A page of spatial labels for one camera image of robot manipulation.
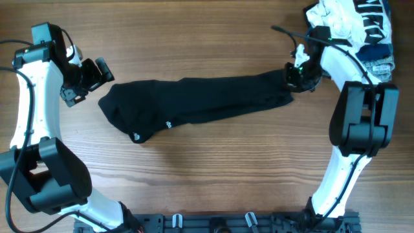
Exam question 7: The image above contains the black t-shirt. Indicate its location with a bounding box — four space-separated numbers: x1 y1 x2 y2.
98 70 293 144

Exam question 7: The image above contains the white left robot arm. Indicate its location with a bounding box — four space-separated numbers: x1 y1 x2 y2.
1 22 144 232

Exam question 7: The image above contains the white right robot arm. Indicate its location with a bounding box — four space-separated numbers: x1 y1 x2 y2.
283 26 399 232

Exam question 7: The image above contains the navy blue folded garment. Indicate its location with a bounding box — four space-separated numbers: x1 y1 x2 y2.
307 27 393 62

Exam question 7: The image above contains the grey folded garment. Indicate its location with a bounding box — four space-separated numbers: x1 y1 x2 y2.
362 56 395 82

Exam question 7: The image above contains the white printed folded shirt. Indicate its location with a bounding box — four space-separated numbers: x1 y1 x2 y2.
305 0 392 52

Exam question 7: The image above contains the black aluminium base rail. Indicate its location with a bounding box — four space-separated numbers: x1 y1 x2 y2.
73 212 362 233

